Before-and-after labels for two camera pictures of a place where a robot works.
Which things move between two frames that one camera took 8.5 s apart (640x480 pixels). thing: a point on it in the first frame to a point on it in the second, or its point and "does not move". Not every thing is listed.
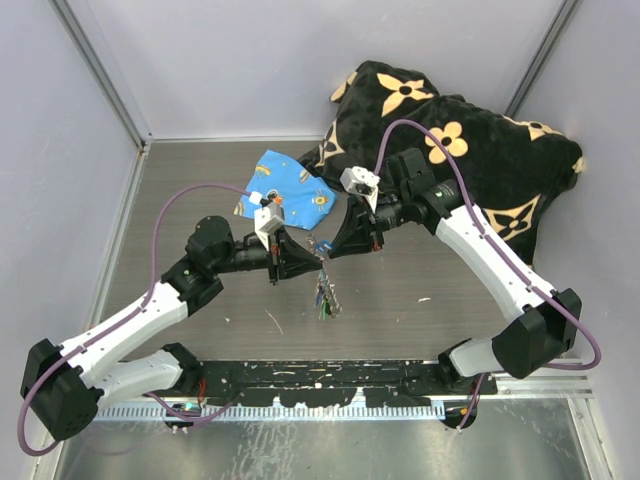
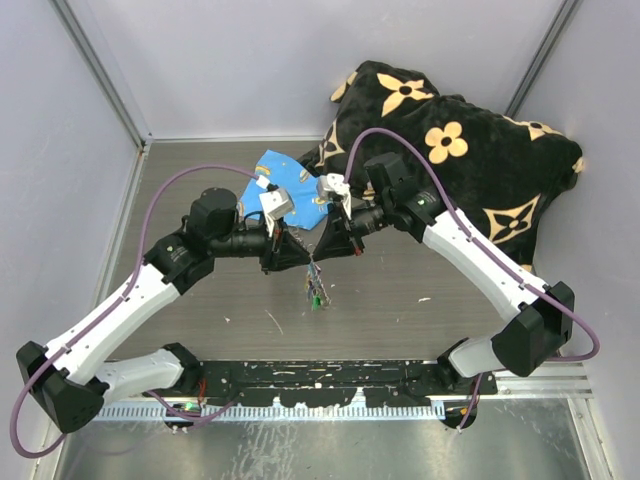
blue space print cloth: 305,199 does not move
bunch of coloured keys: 325,298 to 317,300
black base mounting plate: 381,384 does not move
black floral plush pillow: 504,165 does not move
